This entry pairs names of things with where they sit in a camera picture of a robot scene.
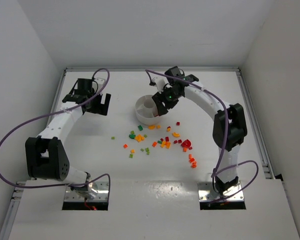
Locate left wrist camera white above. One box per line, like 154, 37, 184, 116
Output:
92, 77, 106, 93

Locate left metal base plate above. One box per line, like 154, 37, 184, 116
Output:
64, 181, 110, 202

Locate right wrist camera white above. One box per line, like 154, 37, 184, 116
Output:
149, 77, 169, 93

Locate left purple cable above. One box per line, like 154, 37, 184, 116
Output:
0, 67, 111, 189

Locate yellow orange lego cluster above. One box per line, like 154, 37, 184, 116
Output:
134, 134, 145, 142

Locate red round lego piece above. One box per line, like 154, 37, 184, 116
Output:
181, 139, 192, 148

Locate white round divided container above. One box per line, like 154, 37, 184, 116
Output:
135, 95, 162, 126

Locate orange lego stack right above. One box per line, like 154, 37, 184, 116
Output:
188, 154, 197, 169

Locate purple cable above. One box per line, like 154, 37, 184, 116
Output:
0, 67, 111, 189
144, 69, 260, 202

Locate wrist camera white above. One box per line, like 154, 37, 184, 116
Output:
92, 77, 106, 93
149, 77, 169, 93

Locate metal base plate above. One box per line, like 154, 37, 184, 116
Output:
64, 181, 110, 202
197, 181, 245, 202

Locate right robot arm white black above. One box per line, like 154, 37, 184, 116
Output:
149, 66, 248, 195

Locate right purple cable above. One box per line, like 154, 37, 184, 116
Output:
144, 69, 260, 202

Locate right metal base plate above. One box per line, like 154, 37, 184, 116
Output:
197, 181, 245, 202

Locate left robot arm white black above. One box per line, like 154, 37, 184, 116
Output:
25, 78, 111, 200

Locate orange arch lego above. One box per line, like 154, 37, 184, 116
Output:
172, 132, 180, 138

